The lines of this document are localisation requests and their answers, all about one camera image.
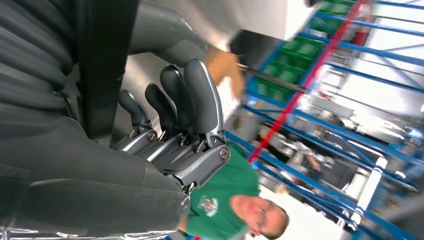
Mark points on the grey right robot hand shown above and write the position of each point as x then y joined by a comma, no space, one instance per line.
82,179

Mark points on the blue metal shelf rack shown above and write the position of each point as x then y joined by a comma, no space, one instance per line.
331,132

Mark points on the person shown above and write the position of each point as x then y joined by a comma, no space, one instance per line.
225,192

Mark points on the brown cardboard box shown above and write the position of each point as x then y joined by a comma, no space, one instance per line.
225,66

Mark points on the white panel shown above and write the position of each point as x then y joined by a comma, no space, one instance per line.
281,16

